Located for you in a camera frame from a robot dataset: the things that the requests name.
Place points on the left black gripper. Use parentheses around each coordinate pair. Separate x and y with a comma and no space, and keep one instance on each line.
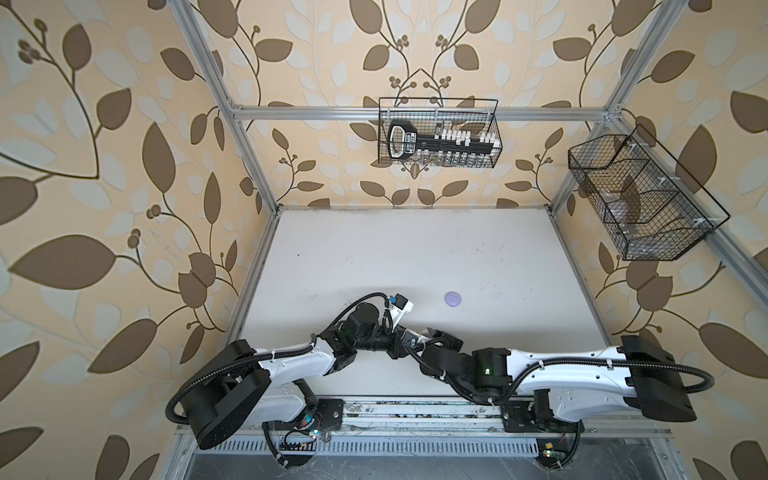
(398,351)

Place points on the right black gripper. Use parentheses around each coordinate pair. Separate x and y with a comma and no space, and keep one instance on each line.
(445,339)

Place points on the purple round charging case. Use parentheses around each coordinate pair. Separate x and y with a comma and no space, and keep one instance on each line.
(453,299)

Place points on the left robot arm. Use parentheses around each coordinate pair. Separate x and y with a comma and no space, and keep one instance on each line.
(242,386)

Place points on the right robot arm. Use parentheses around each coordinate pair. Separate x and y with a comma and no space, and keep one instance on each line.
(636,374)

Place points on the black tool with white bits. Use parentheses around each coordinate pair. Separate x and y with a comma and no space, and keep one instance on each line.
(403,141)

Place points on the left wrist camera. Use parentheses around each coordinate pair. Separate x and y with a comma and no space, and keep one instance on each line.
(399,306)

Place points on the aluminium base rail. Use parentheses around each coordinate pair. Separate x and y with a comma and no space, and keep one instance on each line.
(421,414)

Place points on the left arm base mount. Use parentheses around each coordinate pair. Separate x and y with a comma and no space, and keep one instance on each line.
(322,415)

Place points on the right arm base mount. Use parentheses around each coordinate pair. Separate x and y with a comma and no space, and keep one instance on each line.
(522,416)

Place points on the black wire basket centre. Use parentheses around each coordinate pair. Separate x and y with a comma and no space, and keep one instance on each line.
(468,113)

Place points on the black wire basket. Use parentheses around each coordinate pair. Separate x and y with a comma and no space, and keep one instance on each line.
(653,207)
(468,113)

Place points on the black wire basket right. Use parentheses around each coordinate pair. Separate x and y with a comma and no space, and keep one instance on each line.
(653,207)

